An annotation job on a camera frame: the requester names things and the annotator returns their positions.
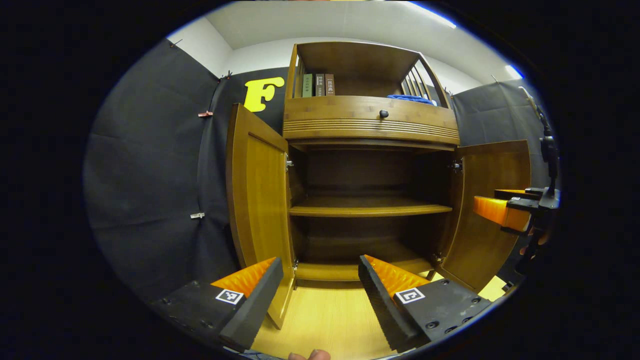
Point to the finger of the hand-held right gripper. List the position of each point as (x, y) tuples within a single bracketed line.
[(492, 210), (515, 194)]

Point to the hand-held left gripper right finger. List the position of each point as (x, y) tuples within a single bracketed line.
[(382, 310)]

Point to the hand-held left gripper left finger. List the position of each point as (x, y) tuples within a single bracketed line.
[(255, 305)]

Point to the wooden shoe cabinet door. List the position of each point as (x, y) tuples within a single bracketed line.
[(480, 250), (260, 200)]

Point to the wooden inner cabinet shelf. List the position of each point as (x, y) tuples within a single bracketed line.
[(370, 206)]

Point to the silver clip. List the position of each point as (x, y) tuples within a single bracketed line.
[(197, 215)]

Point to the blue cloth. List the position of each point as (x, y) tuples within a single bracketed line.
[(411, 99)]

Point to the black backdrop cloth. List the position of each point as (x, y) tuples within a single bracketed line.
[(150, 175)]

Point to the wooden drawer with black knob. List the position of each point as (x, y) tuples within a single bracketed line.
[(340, 112)]

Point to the brown book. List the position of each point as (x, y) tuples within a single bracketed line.
[(330, 85)]

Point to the grey-brown book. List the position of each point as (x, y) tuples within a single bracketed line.
[(320, 85)]

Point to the green book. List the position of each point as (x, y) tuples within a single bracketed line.
[(308, 86)]

